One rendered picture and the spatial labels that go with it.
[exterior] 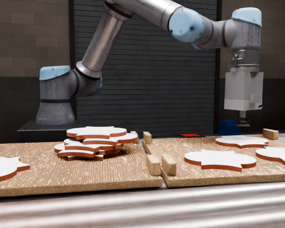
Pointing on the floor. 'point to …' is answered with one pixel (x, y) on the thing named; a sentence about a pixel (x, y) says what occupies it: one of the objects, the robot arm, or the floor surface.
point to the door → (149, 74)
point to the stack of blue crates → (228, 128)
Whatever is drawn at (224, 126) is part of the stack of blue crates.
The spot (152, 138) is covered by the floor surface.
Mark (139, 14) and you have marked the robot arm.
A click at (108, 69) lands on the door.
